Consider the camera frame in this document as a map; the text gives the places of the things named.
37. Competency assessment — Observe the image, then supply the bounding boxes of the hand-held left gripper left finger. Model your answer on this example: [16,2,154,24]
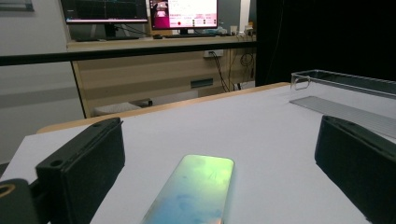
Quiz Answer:
[35,117,126,224]

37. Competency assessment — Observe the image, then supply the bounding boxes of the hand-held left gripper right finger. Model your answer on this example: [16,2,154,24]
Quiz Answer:
[314,115,396,224]

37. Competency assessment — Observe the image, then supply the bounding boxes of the clear acrylic tray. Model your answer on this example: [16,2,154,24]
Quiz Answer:
[289,69,396,140]

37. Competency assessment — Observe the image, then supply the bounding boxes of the wooden office desk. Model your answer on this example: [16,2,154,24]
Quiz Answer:
[66,35,257,119]

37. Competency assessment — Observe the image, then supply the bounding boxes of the black keyboard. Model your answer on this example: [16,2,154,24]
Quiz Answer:
[163,33,218,39]
[75,35,140,43]

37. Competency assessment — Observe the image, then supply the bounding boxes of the black curtain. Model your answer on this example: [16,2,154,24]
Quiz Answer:
[255,0,396,87]

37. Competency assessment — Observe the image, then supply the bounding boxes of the dark-screen computer monitor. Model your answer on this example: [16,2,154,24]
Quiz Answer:
[60,0,149,39]

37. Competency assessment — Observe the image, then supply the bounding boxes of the white power outlet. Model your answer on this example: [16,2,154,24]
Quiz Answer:
[203,49,225,59]

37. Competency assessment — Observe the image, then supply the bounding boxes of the white desktop adapters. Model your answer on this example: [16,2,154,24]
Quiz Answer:
[229,24,257,37]

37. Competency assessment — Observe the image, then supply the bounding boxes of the pink-screen computer monitor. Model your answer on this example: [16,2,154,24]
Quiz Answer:
[148,0,219,35]

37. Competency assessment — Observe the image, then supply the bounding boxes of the coiled black cable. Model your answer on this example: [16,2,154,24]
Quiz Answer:
[239,51,255,79]

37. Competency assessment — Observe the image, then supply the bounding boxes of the black power cable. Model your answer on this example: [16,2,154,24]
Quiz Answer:
[210,51,232,93]

